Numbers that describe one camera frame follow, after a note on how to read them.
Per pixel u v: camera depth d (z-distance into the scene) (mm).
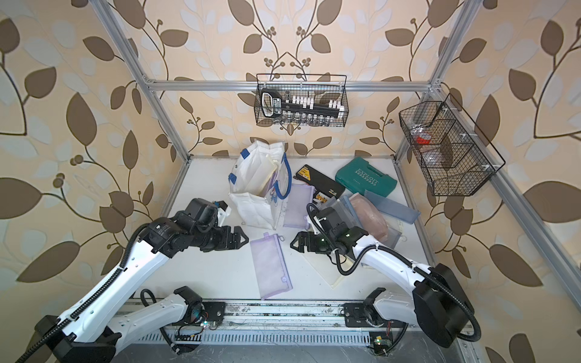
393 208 1027
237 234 643
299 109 836
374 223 889
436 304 402
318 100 960
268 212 865
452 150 768
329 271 834
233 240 630
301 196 1027
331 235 630
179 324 670
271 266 868
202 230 566
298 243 722
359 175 1077
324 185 1050
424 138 807
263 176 1012
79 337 373
